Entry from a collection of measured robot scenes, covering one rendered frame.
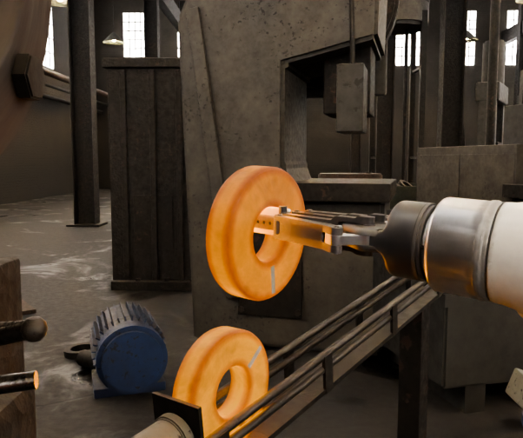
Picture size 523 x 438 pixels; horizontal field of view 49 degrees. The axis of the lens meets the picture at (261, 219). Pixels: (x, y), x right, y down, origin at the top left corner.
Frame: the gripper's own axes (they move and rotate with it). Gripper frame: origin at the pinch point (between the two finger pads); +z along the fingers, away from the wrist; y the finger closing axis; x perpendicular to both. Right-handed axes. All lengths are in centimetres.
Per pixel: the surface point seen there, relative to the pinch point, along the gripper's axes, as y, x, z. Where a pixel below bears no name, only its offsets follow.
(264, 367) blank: 6.6, -20.8, 3.2
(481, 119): 817, 55, 198
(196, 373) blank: -6.1, -17.7, 3.8
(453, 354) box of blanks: 162, -69, 23
